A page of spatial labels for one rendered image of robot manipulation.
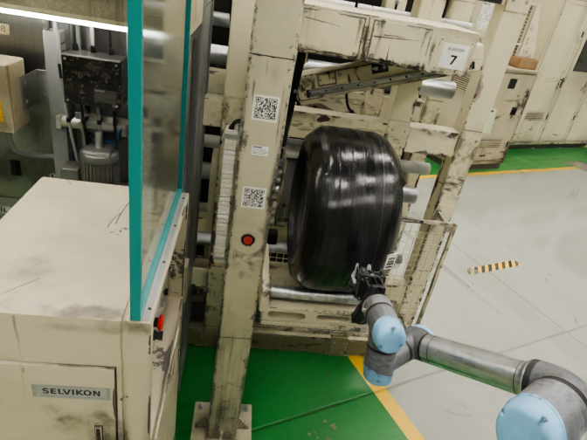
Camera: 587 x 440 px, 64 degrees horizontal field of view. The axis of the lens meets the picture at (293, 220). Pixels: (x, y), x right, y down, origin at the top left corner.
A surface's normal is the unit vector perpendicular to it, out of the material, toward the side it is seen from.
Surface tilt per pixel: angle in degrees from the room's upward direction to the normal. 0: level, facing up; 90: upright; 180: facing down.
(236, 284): 90
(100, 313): 0
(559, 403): 10
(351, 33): 90
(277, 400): 0
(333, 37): 90
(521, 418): 84
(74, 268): 0
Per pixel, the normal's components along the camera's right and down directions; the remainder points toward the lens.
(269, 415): 0.16, -0.87
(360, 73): 0.07, 0.49
